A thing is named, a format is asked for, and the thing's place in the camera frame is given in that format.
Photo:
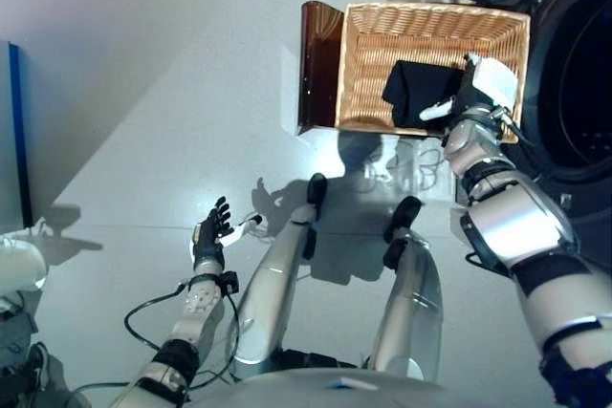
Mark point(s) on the black sneaker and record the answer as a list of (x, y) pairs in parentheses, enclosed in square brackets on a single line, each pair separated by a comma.
[(38, 362)]

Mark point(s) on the black garment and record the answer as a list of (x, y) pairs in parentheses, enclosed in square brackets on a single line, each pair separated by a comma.
[(421, 92)]

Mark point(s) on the dark grey washing machine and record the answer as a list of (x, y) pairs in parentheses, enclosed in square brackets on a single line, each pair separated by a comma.
[(574, 92)]

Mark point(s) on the woven wicker laundry basket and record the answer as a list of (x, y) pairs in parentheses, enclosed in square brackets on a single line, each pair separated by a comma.
[(411, 30)]

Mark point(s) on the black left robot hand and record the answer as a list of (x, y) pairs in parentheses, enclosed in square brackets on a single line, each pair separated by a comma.
[(205, 245)]

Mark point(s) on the silver right robot leg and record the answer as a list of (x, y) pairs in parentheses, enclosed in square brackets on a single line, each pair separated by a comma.
[(411, 303)]

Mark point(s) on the white cylindrical device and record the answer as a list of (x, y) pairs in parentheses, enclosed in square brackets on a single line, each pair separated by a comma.
[(21, 264)]

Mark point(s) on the grey robot torso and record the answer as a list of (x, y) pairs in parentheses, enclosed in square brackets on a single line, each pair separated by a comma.
[(334, 389)]

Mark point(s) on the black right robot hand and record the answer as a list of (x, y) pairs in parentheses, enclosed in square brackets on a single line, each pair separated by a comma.
[(492, 83)]

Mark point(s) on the grey cabinet panel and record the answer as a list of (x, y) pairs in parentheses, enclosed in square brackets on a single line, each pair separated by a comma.
[(12, 140)]

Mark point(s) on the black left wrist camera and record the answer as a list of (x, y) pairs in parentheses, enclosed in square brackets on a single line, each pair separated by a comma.
[(229, 282)]

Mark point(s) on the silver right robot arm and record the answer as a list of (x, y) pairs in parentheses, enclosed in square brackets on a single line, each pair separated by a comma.
[(516, 221)]

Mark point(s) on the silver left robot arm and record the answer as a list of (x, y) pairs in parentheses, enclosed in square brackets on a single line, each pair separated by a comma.
[(198, 307)]

